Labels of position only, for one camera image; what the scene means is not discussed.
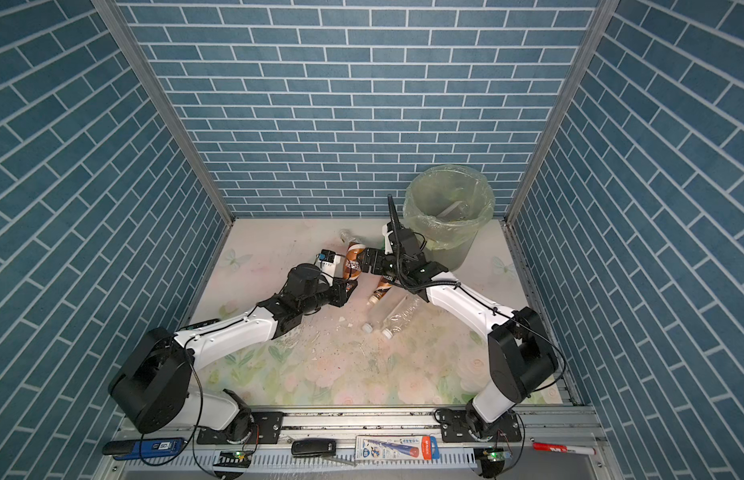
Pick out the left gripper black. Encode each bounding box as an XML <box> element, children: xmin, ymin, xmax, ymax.
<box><xmin>298</xmin><ymin>275</ymin><xmax>360</xmax><ymax>316</ymax></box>

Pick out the brown coffee bottle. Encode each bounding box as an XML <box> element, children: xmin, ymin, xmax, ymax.
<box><xmin>368</xmin><ymin>277</ymin><xmax>392</xmax><ymax>305</ymax></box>
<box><xmin>343</xmin><ymin>240</ymin><xmax>366</xmax><ymax>280</ymax></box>

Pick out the clear square white-label bottle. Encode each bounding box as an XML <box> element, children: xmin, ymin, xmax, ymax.
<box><xmin>339</xmin><ymin>229</ymin><xmax>359</xmax><ymax>245</ymax></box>

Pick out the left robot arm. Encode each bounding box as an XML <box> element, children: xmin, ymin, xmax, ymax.
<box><xmin>108</xmin><ymin>263</ymin><xmax>358</xmax><ymax>443</ymax></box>

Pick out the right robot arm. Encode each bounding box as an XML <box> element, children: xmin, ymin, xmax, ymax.
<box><xmin>347</xmin><ymin>222</ymin><xmax>559</xmax><ymax>431</ymax></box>

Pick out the grey mesh waste bin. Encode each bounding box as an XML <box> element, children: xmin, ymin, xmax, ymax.
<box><xmin>428</xmin><ymin>234</ymin><xmax>476</xmax><ymax>271</ymax></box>

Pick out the green plastic bin liner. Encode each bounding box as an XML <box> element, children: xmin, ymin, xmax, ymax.
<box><xmin>403</xmin><ymin>164</ymin><xmax>496</xmax><ymax>250</ymax></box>

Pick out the clear crushed water bottle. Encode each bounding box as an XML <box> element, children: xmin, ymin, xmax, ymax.
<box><xmin>381</xmin><ymin>295</ymin><xmax>422</xmax><ymax>340</ymax></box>

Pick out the packaged pen blister card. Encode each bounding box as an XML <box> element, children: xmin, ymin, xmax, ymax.
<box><xmin>354</xmin><ymin>436</ymin><xmax>441</xmax><ymax>462</ymax></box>

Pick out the red white marker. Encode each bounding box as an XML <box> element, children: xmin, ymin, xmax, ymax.
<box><xmin>533</xmin><ymin>442</ymin><xmax>596</xmax><ymax>456</ymax></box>

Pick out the blue black handheld device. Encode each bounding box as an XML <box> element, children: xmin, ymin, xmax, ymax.
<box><xmin>102</xmin><ymin>438</ymin><xmax>186</xmax><ymax>461</ymax></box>

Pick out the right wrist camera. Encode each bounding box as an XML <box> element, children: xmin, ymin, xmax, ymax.
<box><xmin>382</xmin><ymin>223</ymin><xmax>393</xmax><ymax>252</ymax></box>

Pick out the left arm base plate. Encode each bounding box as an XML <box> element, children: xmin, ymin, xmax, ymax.
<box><xmin>197</xmin><ymin>411</ymin><xmax>284</xmax><ymax>445</ymax></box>

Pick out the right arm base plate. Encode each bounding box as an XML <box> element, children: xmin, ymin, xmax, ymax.
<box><xmin>433</xmin><ymin>408</ymin><xmax>522</xmax><ymax>443</ymax></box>

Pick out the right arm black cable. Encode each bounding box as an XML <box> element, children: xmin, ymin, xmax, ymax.
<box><xmin>386</xmin><ymin>194</ymin><xmax>568</xmax><ymax>479</ymax></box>

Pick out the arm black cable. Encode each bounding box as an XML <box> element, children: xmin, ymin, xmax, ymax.
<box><xmin>386</xmin><ymin>194</ymin><xmax>568</xmax><ymax>479</ymax></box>
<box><xmin>136</xmin><ymin>299</ymin><xmax>260</xmax><ymax>480</ymax></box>

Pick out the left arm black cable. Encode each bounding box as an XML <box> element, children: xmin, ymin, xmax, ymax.
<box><xmin>136</xmin><ymin>299</ymin><xmax>260</xmax><ymax>480</ymax></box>

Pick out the aluminium front rail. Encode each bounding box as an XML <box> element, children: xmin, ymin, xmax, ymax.
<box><xmin>94</xmin><ymin>405</ymin><xmax>622</xmax><ymax>479</ymax></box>

